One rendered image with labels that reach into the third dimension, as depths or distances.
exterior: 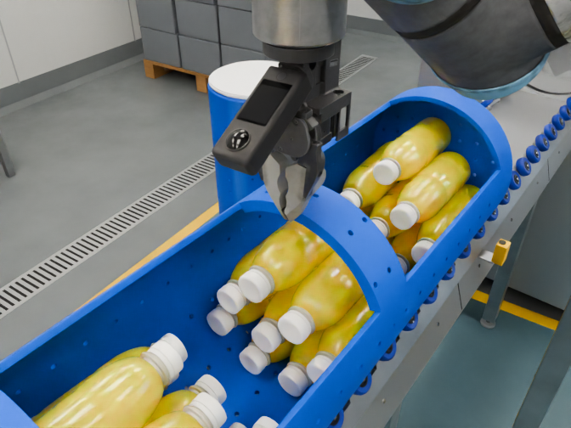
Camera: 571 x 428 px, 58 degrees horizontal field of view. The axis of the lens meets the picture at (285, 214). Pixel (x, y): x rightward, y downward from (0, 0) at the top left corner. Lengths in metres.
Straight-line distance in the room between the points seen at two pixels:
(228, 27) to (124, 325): 3.26
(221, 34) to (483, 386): 2.85
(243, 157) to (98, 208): 2.48
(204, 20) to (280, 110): 3.48
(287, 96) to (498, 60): 0.18
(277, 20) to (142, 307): 0.41
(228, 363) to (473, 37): 0.55
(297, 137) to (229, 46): 3.35
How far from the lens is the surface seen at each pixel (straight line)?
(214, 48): 3.96
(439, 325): 1.01
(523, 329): 2.33
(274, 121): 0.49
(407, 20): 0.42
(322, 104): 0.54
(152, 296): 0.71
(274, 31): 0.49
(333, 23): 0.50
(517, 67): 0.48
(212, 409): 0.56
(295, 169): 0.56
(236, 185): 1.56
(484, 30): 0.44
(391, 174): 0.84
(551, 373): 1.54
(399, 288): 0.66
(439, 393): 2.02
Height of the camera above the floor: 1.59
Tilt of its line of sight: 36 degrees down
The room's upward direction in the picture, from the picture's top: straight up
